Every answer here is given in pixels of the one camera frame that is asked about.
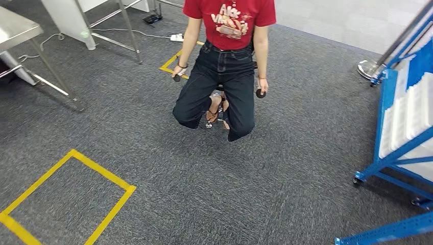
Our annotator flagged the person's right hand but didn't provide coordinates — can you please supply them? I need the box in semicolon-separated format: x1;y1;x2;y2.
171;63;189;79

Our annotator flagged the person's left hand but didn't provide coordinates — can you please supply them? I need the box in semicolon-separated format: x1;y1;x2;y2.
257;78;270;95

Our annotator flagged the steel workbench table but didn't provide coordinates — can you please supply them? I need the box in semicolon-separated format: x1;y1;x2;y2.
0;6;85;112

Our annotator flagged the yellow floor tape square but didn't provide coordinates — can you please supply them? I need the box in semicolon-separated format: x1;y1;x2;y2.
0;149;137;245
159;40;205;81

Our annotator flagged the person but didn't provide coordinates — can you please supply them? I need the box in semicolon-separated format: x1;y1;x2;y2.
172;0;277;143

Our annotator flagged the black floor device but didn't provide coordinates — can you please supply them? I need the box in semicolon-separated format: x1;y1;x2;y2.
142;13;164;26

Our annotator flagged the steel side table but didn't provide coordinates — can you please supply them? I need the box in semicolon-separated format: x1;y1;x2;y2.
73;0;185;65

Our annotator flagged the chrome swivel stool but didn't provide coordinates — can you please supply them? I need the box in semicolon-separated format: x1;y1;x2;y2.
204;84;231;130

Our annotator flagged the white board panel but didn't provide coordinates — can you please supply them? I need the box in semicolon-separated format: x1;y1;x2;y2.
40;0;150;52

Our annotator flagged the white floor cable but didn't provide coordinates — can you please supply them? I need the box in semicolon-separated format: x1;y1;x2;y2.
18;28;173;62

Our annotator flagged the chrome stanchion post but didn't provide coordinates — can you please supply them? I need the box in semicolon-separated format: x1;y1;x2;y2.
357;0;433;81

